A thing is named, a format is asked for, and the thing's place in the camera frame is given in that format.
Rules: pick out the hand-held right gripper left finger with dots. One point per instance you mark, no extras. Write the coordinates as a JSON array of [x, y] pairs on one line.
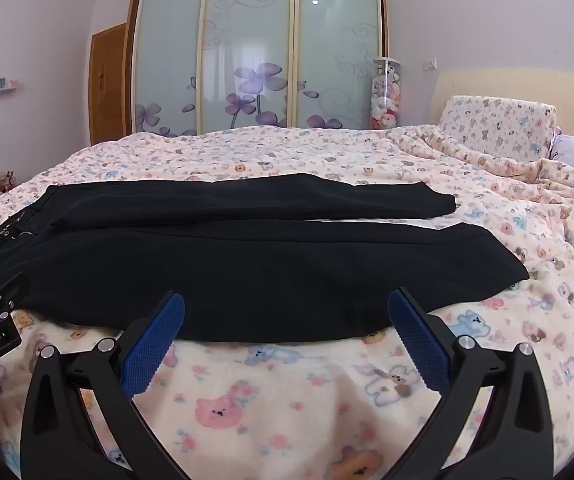
[[147, 350]]

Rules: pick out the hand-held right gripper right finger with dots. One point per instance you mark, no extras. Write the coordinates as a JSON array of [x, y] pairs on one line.
[[419, 340]]

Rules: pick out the black pants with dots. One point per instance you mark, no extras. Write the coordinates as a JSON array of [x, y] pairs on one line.
[[267, 270]]

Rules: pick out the bear printed blanket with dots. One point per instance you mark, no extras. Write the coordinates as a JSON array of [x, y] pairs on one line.
[[287, 410]]

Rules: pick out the bear printed pillow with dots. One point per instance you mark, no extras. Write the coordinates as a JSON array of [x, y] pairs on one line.
[[497, 130]]

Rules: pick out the wooden door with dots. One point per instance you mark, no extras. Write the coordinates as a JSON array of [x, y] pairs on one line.
[[109, 85]]

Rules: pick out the clear tube of plush toys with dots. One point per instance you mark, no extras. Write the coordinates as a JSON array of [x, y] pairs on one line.
[[386, 95]]

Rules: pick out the cream headboard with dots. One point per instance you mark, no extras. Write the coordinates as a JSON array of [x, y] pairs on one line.
[[517, 85]]

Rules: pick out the wardrobe with floral glass doors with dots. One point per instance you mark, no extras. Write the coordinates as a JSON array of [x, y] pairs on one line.
[[247, 35]]

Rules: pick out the white wall outlet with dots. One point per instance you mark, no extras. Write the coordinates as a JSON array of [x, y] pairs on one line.
[[431, 64]]

